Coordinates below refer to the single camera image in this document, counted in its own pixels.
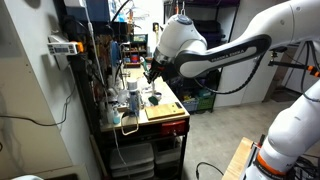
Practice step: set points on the green and white brush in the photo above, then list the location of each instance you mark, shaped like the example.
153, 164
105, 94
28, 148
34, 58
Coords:
153, 100

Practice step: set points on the white and orange wall device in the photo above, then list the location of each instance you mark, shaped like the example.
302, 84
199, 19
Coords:
61, 49

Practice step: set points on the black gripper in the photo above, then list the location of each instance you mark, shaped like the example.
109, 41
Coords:
158, 70

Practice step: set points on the red metal drawer box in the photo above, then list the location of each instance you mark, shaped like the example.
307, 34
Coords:
173, 128

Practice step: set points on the blue hand sanitizer bottle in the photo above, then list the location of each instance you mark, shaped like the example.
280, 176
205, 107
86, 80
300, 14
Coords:
116, 116

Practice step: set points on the small black flat device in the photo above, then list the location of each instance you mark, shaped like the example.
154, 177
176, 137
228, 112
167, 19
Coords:
179, 105

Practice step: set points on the brown wooden cutting board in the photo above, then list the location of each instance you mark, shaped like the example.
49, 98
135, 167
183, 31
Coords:
163, 111

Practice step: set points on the red tape roll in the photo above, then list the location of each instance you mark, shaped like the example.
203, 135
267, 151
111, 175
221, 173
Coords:
134, 59

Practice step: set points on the white plastic storage bin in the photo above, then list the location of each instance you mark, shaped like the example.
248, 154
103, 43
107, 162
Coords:
168, 156

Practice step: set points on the grey plastic storage bin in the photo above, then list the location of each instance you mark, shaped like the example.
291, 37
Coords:
133, 160

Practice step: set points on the blue plastic crate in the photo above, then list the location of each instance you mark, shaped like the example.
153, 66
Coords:
190, 105

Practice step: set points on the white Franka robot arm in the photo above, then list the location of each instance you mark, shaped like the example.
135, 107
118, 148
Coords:
180, 33

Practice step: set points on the wooden workbench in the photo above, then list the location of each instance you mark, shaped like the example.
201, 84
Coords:
185, 153

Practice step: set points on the black metal shelving rack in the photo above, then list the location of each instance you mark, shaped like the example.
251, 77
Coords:
217, 13

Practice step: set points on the green plastic crate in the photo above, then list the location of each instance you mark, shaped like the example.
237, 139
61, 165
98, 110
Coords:
206, 103

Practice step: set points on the black and orange camera stand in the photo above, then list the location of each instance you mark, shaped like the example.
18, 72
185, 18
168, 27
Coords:
290, 64

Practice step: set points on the wooden cubby shelf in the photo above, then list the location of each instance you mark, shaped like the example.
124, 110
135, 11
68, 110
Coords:
144, 53

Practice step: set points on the clear plastic container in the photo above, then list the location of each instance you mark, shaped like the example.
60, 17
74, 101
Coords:
122, 96

